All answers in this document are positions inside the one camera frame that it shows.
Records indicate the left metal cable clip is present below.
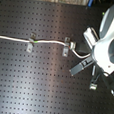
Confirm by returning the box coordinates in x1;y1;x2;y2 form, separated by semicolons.
26;32;36;53

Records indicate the blue cable in background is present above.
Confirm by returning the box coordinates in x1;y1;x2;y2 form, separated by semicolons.
85;0;95;9

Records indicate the right metal cable clip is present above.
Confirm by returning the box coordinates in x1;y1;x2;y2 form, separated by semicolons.
62;37;76;57

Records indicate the metal cable clip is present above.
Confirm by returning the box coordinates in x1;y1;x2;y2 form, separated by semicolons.
62;37;76;57
26;32;36;53

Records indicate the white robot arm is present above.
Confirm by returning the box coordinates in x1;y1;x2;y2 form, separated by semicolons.
70;5;114;94

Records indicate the white cable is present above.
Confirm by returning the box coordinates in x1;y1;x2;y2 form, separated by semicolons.
0;34;94;61

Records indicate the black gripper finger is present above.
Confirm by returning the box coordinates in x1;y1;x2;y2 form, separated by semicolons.
89;66;102;90

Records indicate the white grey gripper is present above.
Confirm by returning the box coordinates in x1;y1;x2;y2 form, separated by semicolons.
67;25;114;94

